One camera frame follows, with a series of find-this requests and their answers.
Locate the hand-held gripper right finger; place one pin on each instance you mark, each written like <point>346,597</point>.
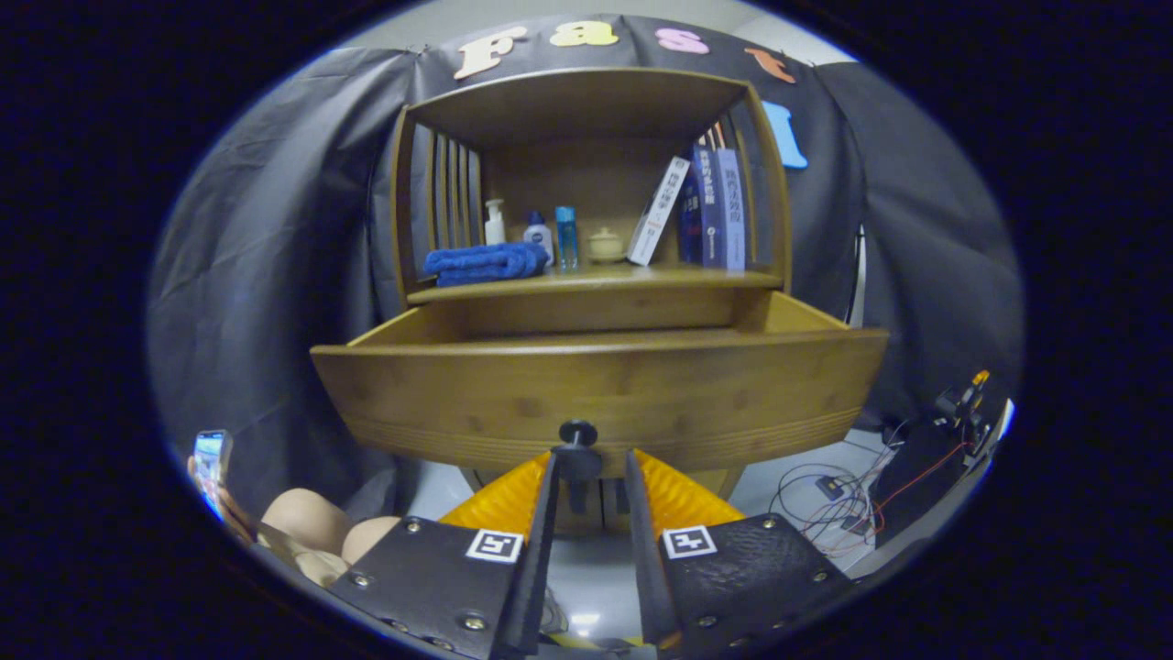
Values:
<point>644,568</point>

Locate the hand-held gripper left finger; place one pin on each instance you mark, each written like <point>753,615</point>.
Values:
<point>541,568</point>

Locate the wooden drawer with black knob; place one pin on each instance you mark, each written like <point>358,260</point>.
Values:
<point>596,394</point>

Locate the wooden cabinet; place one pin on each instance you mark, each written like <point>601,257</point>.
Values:
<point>586,183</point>

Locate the person's bare leg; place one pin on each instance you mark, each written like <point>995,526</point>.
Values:
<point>367,539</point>
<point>307,521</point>

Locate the small black adapter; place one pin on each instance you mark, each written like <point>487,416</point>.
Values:
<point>829,488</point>

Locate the black box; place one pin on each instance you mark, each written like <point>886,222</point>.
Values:
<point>916,477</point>

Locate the blue folded towel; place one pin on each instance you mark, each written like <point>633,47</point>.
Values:
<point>481,263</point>

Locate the beige lidded teacup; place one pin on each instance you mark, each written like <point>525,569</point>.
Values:
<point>606,246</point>

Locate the clear blue bottle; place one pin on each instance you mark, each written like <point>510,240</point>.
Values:
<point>566,238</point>

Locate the white bottle with blue cap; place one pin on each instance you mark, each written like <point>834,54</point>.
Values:
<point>539,236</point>

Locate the white pump bottle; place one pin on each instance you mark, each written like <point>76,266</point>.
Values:
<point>495,229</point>

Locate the black-blue book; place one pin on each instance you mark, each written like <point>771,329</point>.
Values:
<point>687,225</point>

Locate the smartphone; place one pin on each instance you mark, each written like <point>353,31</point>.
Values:
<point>209,458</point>

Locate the white book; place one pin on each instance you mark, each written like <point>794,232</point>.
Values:
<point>660,209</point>

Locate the dark blue book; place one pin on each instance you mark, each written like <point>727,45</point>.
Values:
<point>707,211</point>

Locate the pale grey-blue book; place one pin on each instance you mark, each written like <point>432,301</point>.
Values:
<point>731,211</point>

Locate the black backdrop cloth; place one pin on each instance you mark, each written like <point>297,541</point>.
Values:
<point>275,275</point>

